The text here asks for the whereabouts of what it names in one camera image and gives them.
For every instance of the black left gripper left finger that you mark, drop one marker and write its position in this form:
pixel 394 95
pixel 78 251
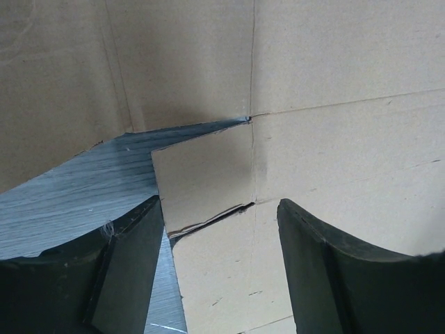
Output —
pixel 100 282

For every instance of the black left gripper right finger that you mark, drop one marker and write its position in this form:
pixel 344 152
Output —
pixel 339 283

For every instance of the brown cardboard box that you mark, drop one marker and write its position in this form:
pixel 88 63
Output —
pixel 222 109

